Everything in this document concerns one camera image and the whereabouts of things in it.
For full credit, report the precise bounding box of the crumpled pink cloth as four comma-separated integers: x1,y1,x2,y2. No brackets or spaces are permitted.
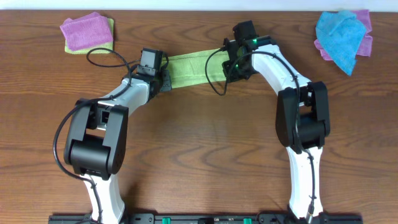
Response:
314,9,373,61

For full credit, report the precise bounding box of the light green cloth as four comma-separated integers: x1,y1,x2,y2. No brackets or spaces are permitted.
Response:
167,49,229,89

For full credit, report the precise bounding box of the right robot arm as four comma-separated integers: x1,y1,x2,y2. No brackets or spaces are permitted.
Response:
222,21,330,223

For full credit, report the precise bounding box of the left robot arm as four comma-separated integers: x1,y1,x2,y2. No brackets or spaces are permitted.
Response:
63,59,171,223

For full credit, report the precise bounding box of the left black cable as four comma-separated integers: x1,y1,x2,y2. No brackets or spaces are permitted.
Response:
52,47,144,224

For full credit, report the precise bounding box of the crumpled blue cloth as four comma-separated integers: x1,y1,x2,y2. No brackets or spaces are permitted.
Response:
315,10,366,76

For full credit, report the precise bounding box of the folded green cloth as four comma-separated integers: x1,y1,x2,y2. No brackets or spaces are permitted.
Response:
65,18,114,55

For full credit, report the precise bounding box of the folded pink cloth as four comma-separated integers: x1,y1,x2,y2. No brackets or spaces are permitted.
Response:
60,12,113,51

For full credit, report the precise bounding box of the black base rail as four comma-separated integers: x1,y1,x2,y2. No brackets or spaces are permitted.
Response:
48,212,363,224

